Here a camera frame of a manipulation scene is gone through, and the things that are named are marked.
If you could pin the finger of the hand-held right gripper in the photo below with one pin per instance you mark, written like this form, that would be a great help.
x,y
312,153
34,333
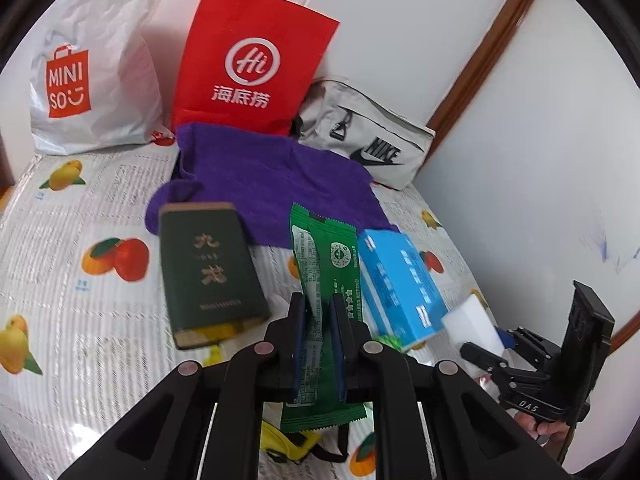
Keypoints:
x,y
506,337
482,357

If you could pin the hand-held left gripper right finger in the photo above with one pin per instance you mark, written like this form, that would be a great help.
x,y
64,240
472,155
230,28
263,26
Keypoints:
x,y
336,345

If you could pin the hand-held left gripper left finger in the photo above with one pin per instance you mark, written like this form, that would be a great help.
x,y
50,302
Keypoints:
x,y
300,340

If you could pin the white sponge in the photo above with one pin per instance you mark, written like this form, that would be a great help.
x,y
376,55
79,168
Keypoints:
x,y
470,325

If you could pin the green white tissue pack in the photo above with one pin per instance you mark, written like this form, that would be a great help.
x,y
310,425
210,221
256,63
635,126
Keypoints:
x,y
389,342

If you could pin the green snack packet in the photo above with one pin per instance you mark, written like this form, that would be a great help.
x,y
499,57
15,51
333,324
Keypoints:
x,y
330,260

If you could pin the yellow pouch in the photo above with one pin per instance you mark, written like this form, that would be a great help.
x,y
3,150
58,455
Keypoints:
x,y
295,452

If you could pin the beige shoulder bag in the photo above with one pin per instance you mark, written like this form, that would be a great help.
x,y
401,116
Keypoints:
x,y
320,105

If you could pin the person's right hand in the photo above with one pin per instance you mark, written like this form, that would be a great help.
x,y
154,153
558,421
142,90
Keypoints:
x,y
545,429

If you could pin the blue box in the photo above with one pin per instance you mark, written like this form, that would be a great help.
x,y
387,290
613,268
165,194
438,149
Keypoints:
x,y
395,280

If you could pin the dark green box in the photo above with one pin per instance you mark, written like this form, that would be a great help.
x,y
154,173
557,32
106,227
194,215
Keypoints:
x,y
210,270

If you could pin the purple towel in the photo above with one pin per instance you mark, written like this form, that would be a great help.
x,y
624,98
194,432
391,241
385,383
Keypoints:
x,y
260,180

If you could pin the fruit print bed sheet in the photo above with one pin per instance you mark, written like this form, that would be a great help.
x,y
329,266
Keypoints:
x,y
75,310

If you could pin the red paper bag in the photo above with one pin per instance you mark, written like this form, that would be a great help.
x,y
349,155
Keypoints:
x,y
250,25

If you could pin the white plastic bag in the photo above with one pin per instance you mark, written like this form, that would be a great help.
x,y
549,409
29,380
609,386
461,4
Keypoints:
x,y
115,35

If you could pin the brown wooden wall trim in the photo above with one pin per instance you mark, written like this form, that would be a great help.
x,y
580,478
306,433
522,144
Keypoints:
x,y
627,332
490,45

